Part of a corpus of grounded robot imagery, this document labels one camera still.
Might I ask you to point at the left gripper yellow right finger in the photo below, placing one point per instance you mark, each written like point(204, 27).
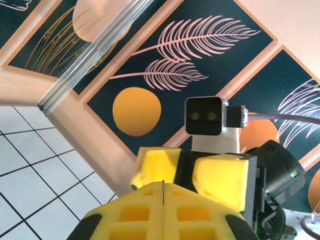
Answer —
point(215, 220)

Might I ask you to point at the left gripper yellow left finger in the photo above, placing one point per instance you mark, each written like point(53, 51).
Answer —
point(110, 215)

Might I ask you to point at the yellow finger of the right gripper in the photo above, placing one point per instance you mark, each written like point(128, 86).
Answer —
point(220, 180)
point(157, 165)

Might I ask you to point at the silver split keyring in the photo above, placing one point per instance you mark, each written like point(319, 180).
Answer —
point(163, 192)

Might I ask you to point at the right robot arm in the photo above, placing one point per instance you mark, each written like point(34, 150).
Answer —
point(297, 218)

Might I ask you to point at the dark poster with large leaves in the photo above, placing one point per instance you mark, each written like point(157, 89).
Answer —
point(287, 82)

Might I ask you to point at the dark poster with feather leaves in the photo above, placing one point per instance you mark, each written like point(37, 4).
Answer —
point(225, 62)

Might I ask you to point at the dark poster with gold grass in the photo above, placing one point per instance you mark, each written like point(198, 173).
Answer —
point(37, 50)

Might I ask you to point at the dark poster with pink flower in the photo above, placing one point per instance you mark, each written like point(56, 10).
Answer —
point(10, 22)

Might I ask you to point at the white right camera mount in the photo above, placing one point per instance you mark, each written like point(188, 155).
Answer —
point(215, 143)

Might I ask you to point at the aluminium frame post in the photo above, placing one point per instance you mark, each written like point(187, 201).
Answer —
point(87, 55)

